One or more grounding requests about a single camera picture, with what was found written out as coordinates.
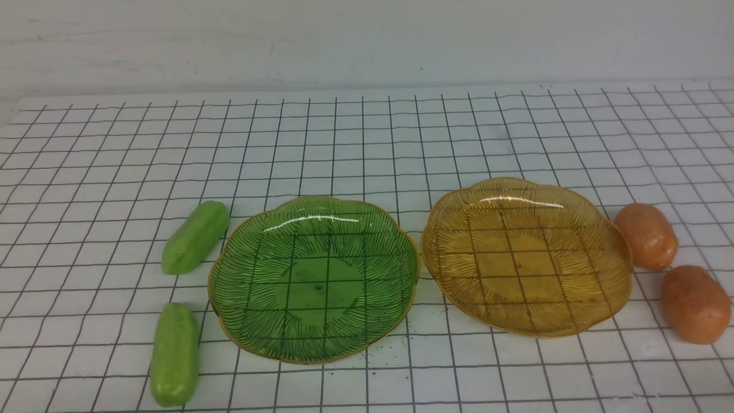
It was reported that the green cucumber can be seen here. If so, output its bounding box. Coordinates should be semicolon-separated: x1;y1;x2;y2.
150;303;200;408
162;200;230;275

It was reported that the orange potato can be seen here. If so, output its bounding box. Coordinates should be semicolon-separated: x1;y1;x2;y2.
661;265;732;345
614;203;679;271

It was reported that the green glass plate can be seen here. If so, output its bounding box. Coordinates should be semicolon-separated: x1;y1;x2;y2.
208;196;420;364

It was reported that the amber glass plate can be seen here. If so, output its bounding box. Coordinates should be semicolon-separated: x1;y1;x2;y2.
420;177;634;338

